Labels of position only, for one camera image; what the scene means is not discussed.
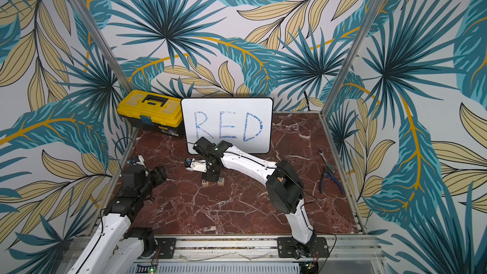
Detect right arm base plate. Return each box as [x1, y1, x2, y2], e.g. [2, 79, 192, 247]
[276, 237, 331, 260]

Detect aluminium front rail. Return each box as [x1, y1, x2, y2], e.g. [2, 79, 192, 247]
[57, 234, 390, 273]

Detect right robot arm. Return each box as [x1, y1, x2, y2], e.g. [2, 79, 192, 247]
[185, 137, 317, 259]

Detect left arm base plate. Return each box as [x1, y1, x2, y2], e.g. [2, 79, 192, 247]
[141, 238, 176, 260]

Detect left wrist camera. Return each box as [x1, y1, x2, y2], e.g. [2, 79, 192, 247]
[127, 156, 145, 166]

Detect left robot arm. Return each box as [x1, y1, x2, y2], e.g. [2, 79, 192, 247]
[68, 164, 167, 273]

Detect yellow black toolbox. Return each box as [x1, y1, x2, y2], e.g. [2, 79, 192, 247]
[117, 90, 185, 138]

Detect wooden block letter E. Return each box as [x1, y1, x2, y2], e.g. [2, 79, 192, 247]
[217, 177, 225, 186]

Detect whiteboard with RED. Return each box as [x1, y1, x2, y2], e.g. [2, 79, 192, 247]
[181, 98, 273, 154]

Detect blue handled pliers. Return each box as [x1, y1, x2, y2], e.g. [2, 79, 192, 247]
[319, 171, 344, 194]

